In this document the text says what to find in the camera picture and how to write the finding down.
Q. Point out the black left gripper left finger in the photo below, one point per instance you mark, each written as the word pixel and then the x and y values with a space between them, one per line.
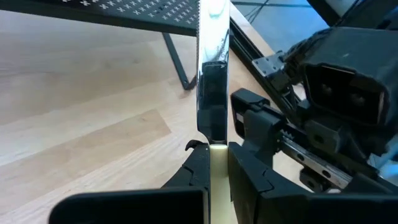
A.
pixel 140 208

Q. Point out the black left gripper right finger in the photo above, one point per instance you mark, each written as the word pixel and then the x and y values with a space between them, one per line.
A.
pixel 295 208

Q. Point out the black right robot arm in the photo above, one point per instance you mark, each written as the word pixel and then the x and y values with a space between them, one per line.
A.
pixel 357 46

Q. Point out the black perforated metal stand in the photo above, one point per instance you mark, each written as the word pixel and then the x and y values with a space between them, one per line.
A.
pixel 124 14

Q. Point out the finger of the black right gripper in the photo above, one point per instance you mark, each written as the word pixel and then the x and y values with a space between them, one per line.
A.
pixel 264 130
pixel 245 99

